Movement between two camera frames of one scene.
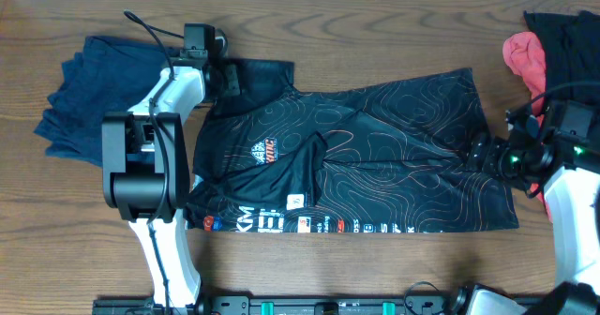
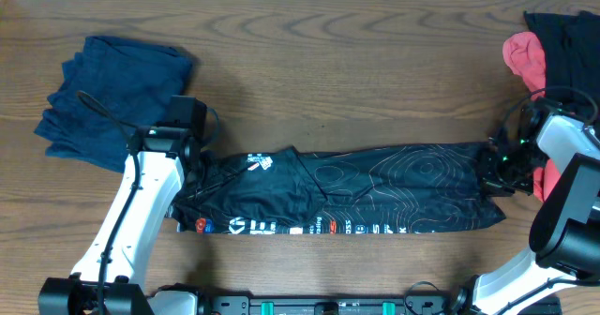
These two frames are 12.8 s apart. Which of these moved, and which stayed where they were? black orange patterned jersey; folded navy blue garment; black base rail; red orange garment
Moved: black orange patterned jersey
Stayed: red orange garment; black base rail; folded navy blue garment
